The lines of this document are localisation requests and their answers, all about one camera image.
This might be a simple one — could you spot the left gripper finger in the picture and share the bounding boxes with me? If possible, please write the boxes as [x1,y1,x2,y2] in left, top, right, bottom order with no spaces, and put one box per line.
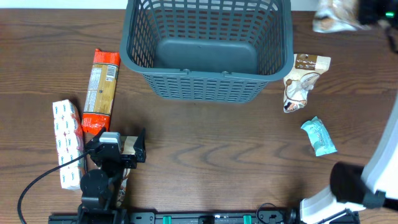
[92,127,106,143]
[134,128,146,152]

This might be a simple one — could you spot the cream pouch with label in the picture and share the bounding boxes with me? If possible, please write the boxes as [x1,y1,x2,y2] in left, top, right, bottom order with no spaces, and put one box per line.
[116,136,137,207]

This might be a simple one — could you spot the orange brown cracker package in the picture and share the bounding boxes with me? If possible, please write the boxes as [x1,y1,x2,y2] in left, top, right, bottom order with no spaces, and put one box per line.
[81,49,121,135]

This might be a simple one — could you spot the white tissue pack bundle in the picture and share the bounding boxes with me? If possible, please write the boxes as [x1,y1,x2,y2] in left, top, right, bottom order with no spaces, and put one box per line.
[52,100,85,190]

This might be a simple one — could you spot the cream pouch with mushrooms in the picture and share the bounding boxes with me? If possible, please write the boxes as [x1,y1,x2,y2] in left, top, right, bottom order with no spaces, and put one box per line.
[313,0,371,33]

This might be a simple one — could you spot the cream brown snack pouch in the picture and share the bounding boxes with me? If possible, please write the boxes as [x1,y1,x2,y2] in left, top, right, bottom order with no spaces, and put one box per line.
[283,54,331,113]

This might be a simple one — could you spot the teal small snack packet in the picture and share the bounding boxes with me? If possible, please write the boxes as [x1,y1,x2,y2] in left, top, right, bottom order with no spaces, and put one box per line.
[301,116,337,157]

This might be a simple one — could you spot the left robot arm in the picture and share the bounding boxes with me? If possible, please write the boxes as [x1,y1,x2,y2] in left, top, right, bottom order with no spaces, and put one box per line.
[77,128,146,224]

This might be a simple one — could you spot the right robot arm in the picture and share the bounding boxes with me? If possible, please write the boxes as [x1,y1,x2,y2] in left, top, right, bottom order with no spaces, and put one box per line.
[283,0,397,223]

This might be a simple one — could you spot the grey plastic slotted basket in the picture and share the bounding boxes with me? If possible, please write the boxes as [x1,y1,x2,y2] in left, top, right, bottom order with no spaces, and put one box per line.
[119,0,294,103]

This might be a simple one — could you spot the left black cable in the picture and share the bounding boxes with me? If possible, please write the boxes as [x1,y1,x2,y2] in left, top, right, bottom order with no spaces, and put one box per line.
[17,151,91,224]

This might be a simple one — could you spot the black cable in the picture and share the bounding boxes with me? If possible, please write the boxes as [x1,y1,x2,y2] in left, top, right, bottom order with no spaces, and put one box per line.
[385,26,398,54]
[17,151,91,224]

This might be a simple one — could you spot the right black cable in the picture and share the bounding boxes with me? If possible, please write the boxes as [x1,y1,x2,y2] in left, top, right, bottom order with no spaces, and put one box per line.
[385,26,398,54]

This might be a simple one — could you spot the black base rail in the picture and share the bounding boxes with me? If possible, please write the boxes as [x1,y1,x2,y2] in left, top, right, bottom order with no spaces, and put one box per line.
[48,210,361,224]

